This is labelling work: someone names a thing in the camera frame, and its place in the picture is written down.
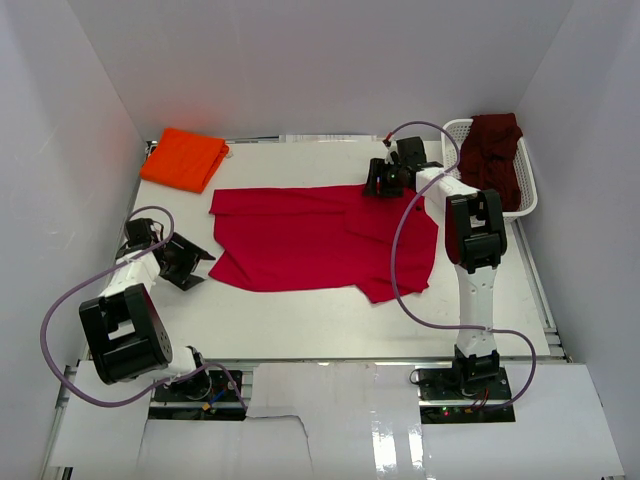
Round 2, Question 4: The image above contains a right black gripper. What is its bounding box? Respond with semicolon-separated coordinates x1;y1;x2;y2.
363;159;407;198

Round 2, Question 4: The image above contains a bright red t shirt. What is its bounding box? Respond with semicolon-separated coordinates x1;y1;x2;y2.
209;185;438;304

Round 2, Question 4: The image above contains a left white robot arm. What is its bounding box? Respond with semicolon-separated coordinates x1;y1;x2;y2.
79;218;215;399

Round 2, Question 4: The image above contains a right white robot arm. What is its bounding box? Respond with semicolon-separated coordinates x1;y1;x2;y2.
363;137;507;399

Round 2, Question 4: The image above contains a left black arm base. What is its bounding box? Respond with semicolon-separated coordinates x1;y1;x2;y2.
148;369;246;421

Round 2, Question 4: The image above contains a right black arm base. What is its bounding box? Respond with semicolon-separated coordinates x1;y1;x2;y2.
409;367;516;425

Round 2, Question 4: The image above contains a white plastic basket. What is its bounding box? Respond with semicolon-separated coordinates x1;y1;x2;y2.
441;118;538;223

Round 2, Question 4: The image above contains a white printed label strip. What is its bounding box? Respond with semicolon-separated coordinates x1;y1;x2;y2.
279;134;379;143

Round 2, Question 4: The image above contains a folded orange t shirt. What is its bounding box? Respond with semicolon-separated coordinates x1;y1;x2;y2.
139;128;230;194

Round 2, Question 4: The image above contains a dark maroon t shirt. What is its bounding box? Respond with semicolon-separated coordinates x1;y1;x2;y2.
458;113;523;212

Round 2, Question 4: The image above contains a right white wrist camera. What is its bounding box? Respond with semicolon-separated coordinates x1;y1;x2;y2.
382;139;399;165

